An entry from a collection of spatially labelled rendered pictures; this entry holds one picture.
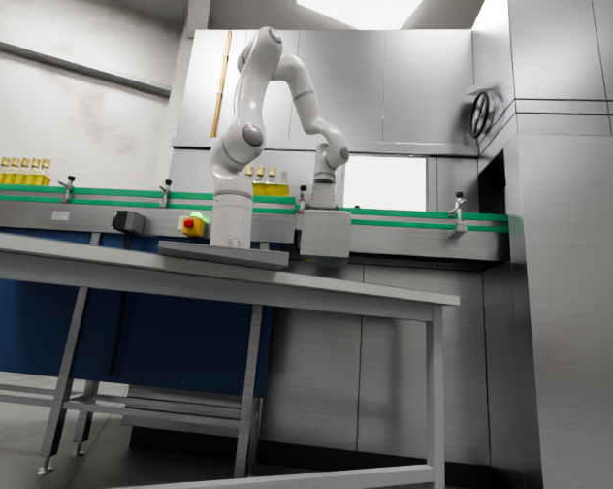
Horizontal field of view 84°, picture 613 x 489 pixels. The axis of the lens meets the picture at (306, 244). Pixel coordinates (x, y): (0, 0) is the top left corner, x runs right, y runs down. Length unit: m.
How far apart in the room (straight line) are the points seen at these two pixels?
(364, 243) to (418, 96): 0.96
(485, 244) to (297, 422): 1.11
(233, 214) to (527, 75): 1.35
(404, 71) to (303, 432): 1.91
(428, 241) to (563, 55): 0.95
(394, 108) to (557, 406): 1.50
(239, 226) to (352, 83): 1.32
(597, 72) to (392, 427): 1.70
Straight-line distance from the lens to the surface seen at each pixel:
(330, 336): 1.64
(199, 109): 2.17
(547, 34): 1.99
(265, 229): 1.42
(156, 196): 1.66
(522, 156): 1.61
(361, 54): 2.24
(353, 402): 1.67
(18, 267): 1.03
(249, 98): 1.21
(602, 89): 1.92
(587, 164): 1.71
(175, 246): 0.85
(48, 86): 4.82
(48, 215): 1.89
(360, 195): 1.75
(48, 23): 5.26
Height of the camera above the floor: 0.60
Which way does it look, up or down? 14 degrees up
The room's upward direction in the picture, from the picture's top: 5 degrees clockwise
